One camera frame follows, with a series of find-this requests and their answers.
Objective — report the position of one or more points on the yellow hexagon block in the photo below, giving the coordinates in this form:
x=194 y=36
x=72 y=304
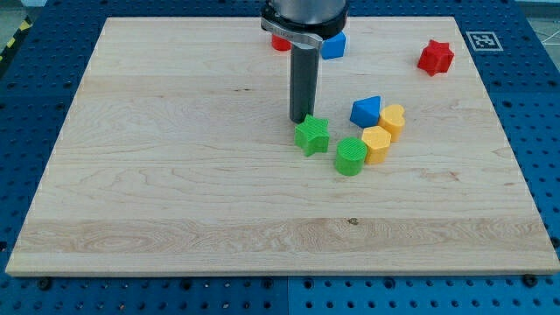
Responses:
x=378 y=141

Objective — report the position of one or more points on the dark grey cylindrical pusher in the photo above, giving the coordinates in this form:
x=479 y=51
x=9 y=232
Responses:
x=304 y=66

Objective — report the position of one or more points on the blue pentagon block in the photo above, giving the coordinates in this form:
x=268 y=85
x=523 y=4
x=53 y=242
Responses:
x=334 y=47

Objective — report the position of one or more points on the blue triangle block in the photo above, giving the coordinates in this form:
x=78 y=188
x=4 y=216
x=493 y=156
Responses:
x=366 y=112

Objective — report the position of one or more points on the green star block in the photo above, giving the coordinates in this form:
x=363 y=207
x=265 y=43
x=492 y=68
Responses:
x=312 y=135

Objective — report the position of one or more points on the light wooden board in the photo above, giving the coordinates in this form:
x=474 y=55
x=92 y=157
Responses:
x=177 y=159

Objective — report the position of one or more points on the white fiducial marker tag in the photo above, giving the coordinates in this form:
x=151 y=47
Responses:
x=484 y=41

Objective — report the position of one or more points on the red star block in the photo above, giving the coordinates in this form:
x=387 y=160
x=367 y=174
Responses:
x=436 y=58

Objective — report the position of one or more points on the green cylinder block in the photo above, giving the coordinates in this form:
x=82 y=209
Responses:
x=350 y=156

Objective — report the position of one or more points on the red cylinder block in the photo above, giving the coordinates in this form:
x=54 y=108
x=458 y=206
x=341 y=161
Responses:
x=280 y=44

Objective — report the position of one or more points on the yellow heart block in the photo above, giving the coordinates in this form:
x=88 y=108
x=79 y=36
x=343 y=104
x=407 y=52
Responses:
x=393 y=121

